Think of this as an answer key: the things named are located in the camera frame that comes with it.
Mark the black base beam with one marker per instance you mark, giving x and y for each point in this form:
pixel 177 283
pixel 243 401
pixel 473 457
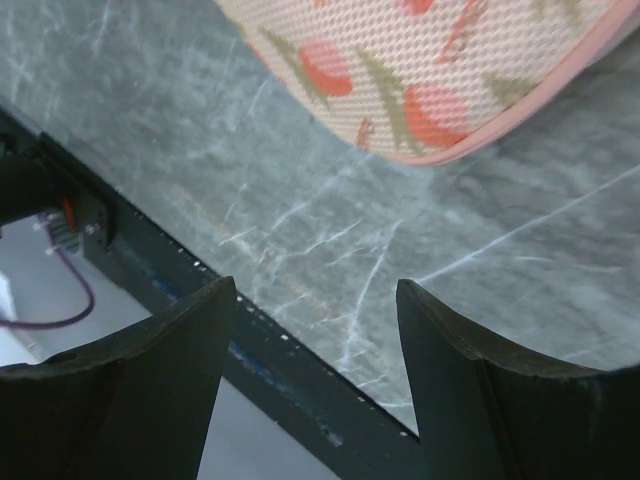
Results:
pixel 339 424

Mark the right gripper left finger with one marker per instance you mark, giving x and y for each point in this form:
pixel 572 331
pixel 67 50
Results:
pixel 135 404

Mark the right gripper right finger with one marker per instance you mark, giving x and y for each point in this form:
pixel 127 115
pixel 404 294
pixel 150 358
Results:
pixel 489 408

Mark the pink mesh laundry bag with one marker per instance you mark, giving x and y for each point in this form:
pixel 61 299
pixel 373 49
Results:
pixel 427 82

